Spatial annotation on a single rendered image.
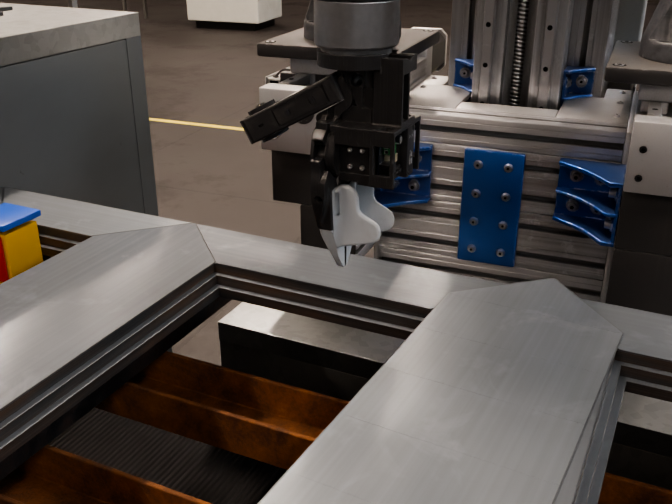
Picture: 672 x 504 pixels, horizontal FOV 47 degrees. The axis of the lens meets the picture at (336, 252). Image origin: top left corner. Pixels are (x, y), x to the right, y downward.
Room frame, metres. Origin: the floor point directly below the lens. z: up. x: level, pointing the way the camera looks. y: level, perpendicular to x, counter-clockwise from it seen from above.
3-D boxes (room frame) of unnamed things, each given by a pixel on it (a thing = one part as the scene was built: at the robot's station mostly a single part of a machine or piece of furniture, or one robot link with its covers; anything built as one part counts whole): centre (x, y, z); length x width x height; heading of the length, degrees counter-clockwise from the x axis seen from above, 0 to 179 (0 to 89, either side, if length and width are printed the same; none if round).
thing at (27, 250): (0.87, 0.40, 0.78); 0.05 x 0.05 x 0.19; 65
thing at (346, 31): (0.71, -0.02, 1.13); 0.08 x 0.08 x 0.05
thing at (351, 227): (0.69, -0.02, 0.94); 0.06 x 0.03 x 0.09; 65
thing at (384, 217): (0.71, -0.03, 0.94); 0.06 x 0.03 x 0.09; 65
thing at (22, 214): (0.87, 0.40, 0.88); 0.06 x 0.06 x 0.02; 65
